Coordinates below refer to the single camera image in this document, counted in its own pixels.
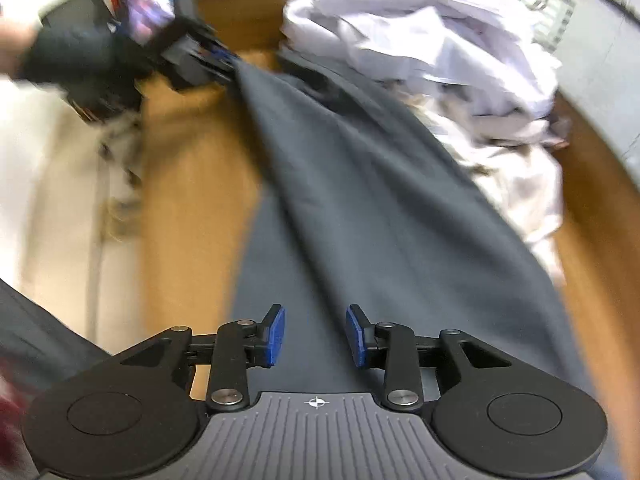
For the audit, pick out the cream garment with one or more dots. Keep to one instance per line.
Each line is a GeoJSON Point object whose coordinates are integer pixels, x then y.
{"type": "Point", "coordinates": [525, 185]}

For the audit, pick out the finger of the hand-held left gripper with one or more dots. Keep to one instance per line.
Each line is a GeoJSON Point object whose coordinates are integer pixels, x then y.
{"type": "Point", "coordinates": [215, 77]}
{"type": "Point", "coordinates": [220, 52]}

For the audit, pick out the person's left forearm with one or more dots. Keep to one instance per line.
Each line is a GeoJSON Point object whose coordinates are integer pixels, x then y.
{"type": "Point", "coordinates": [12, 40]}

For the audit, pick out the white shirt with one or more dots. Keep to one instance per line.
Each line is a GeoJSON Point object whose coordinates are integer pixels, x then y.
{"type": "Point", "coordinates": [425, 25]}

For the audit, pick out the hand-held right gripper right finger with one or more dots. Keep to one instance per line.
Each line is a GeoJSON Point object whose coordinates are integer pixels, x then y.
{"type": "Point", "coordinates": [356, 335]}

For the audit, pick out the person's left hand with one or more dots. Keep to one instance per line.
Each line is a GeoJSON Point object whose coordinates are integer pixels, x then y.
{"type": "Point", "coordinates": [85, 60]}

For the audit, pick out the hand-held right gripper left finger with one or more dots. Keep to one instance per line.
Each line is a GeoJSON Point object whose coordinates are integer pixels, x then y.
{"type": "Point", "coordinates": [276, 335]}

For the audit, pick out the dark grey pants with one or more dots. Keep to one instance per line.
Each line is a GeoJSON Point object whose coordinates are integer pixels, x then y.
{"type": "Point", "coordinates": [350, 185]}

